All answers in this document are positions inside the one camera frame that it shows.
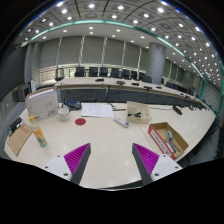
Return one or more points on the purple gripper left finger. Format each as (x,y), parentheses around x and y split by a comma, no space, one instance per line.
(70,166)

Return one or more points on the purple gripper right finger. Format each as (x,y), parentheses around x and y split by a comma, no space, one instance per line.
(152,166)

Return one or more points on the brown red open box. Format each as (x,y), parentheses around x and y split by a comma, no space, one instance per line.
(168,140)

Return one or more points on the red round coaster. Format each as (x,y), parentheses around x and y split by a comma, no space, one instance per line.
(80,121)

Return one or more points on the white remote control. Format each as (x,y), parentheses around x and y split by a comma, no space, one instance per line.
(121,122)

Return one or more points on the white paper cup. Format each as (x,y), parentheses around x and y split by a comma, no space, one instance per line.
(64,114)

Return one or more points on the beige open box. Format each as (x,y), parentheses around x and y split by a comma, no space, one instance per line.
(138,112)

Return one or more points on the yellow drink bottle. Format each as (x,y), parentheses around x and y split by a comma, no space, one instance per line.
(37,132)

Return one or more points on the white paper sheets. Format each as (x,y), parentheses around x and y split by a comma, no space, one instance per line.
(97,110)

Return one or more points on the dark tray on table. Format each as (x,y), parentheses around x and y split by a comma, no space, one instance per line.
(72,104)

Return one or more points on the black device on table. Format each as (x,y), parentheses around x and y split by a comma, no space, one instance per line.
(177,110)

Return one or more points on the brown cardboard sheet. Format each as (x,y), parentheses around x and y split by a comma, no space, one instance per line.
(19,138)

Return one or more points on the black object at left edge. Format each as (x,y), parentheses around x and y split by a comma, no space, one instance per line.
(15,124)

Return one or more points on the long curved conference desk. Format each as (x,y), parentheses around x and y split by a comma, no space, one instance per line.
(112,90)

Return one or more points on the black office chair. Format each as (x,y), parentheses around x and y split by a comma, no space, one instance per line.
(59,74)

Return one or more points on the grey round column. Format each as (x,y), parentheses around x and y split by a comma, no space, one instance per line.
(156,62)

